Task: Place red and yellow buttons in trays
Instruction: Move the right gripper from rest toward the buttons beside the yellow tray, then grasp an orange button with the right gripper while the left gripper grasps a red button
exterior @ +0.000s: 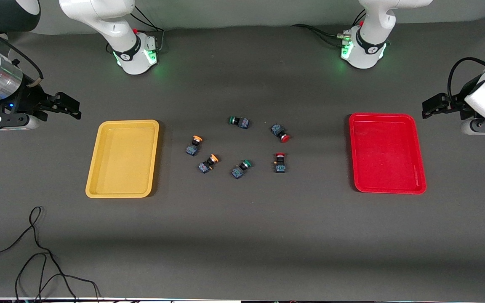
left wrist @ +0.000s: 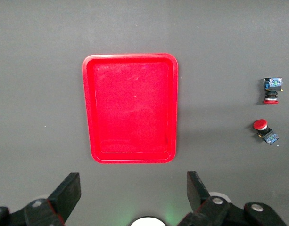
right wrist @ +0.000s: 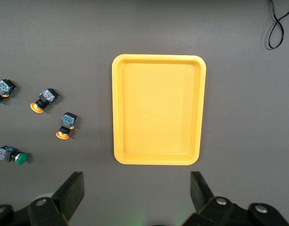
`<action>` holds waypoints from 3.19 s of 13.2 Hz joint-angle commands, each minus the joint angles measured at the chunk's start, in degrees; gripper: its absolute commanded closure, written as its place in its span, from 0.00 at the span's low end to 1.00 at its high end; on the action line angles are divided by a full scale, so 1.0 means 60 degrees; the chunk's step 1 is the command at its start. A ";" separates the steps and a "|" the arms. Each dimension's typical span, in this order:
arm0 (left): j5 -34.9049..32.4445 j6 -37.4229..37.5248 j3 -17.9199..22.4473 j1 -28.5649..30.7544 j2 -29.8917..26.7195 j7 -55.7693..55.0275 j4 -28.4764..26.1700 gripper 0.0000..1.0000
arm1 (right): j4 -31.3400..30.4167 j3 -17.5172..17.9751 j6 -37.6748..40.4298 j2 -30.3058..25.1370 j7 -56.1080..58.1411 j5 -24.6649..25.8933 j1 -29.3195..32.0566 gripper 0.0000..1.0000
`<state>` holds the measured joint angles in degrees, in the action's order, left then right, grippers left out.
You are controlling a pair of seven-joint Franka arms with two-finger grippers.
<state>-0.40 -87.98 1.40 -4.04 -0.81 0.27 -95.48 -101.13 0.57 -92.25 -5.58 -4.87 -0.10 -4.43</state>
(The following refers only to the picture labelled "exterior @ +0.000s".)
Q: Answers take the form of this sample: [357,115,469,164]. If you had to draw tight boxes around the yellow push button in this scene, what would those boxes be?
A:
[198,154,219,174]
[185,135,203,157]

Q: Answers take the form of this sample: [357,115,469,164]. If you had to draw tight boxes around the red plastic tray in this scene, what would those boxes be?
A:
[349,112,427,195]

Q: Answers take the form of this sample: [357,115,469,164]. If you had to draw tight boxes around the yellow plastic tray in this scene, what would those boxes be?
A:
[85,120,160,199]

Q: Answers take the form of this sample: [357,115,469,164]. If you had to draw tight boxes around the green push button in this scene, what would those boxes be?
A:
[229,115,250,130]
[231,159,253,180]

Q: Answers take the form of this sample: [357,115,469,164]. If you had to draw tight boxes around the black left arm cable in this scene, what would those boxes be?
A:
[447,57,485,102]

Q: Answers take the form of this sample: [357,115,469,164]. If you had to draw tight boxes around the thin black table cable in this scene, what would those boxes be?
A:
[0,206,102,303]

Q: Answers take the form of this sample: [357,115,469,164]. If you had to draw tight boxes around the black right base cables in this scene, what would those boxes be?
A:
[107,5,165,54]

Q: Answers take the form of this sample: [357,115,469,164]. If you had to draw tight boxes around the black base cables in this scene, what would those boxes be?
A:
[107,5,165,54]
[290,8,368,48]

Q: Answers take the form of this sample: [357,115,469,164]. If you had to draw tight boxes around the black left base cables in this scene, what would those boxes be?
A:
[290,8,368,48]

